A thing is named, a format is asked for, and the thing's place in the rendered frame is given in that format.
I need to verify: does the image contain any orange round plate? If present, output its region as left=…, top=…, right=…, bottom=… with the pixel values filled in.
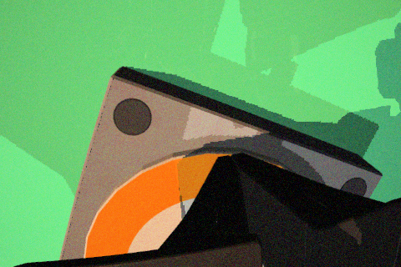
left=84, top=147, right=294, bottom=258

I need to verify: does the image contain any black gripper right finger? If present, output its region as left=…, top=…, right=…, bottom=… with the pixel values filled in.
left=231, top=153, right=401, bottom=267

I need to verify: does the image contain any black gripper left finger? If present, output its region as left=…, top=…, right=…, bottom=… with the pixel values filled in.
left=13, top=154, right=263, bottom=267

